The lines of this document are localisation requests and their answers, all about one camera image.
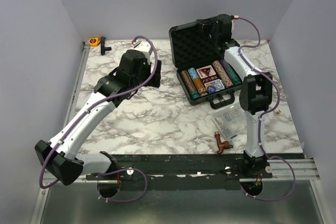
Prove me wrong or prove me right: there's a black triangular all-in button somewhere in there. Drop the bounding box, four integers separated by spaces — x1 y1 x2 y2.
199 67 215 77

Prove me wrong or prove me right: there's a brown chip stack row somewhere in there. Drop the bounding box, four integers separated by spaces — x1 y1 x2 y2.
180 70 200 99

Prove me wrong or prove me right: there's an orange tape measure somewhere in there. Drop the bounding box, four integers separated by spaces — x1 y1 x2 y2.
88 37 101 47

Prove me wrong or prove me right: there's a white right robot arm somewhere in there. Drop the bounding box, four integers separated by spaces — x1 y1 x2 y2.
196 14 272 178

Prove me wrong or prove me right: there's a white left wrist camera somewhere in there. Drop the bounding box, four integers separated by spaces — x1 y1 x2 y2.
133 41 153 62

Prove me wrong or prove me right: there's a brown faucet tap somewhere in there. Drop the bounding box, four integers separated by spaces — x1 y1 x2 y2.
214 131 233 155

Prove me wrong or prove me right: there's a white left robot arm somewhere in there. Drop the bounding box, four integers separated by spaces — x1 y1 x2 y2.
35 47 161 185

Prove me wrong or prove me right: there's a blue playing card deck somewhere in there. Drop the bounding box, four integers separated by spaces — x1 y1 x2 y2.
204 79 225 92

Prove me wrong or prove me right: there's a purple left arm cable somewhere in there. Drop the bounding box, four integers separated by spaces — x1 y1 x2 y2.
39 35 158 203

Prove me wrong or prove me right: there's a clear plastic bag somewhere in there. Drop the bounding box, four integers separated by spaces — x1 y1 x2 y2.
212 103 246 140

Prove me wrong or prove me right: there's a teal chip stack row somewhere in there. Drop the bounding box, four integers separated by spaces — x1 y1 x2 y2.
225 67 242 85

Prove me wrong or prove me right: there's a black t-shaped tool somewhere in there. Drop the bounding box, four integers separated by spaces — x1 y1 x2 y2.
100 36 112 56

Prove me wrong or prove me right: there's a blue small blind button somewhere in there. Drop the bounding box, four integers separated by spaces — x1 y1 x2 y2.
207 85 216 93

